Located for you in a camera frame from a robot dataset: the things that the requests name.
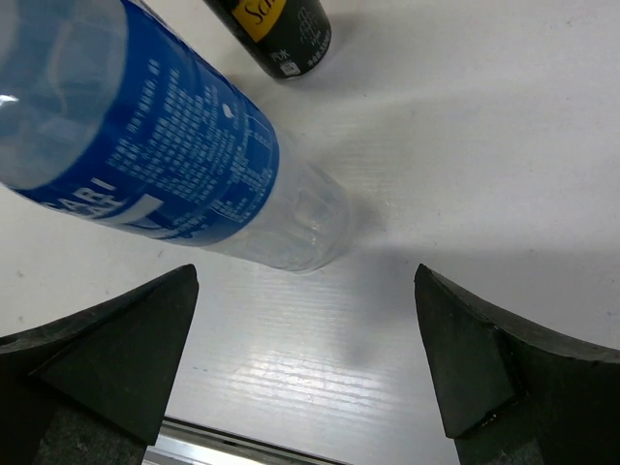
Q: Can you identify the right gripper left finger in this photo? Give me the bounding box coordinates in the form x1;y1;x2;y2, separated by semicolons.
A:
1;264;199;464

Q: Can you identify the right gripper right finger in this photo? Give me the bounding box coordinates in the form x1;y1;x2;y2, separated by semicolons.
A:
415;265;619;464

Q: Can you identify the water bottle blue label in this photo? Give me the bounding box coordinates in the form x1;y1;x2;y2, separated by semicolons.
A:
1;1;352;272

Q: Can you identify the black can front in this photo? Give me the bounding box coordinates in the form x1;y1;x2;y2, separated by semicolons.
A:
204;0;332;80

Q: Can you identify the aluminium front rail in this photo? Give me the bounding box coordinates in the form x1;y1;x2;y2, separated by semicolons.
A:
142;418;342;464

